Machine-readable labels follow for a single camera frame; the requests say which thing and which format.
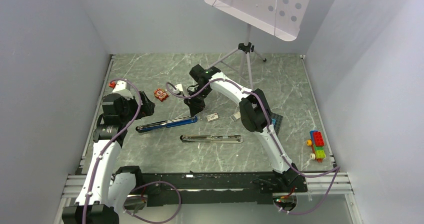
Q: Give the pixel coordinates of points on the white staple box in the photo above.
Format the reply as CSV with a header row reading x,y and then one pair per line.
x,y
212,117

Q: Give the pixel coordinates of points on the staple box tray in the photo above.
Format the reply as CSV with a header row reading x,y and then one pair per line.
x,y
235,116

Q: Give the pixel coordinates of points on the colourful lego toy car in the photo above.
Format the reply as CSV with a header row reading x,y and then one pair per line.
x,y
316,142

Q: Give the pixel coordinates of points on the black silver stapler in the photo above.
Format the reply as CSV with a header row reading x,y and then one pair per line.
x,y
211,139

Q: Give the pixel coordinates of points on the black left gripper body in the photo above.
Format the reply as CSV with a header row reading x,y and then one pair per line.
x,y
130,107

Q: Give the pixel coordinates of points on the blue black stapler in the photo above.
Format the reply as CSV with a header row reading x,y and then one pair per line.
x,y
166,124

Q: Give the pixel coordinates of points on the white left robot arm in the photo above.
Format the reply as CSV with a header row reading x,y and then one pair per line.
x,y
106,149

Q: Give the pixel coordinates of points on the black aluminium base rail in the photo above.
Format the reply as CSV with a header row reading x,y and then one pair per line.
x,y
159,189

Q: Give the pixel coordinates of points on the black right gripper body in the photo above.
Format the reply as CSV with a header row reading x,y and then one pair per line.
x,y
204,94

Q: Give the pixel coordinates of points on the red cartoon eraser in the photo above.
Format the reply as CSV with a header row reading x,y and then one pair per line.
x,y
160,94

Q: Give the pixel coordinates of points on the dark grey lego baseplate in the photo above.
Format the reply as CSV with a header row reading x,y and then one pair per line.
x,y
277,120

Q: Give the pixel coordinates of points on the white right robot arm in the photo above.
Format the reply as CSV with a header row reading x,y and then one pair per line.
x,y
255,116

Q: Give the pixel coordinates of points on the white perforated music stand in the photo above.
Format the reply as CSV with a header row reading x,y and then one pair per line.
x,y
280,18

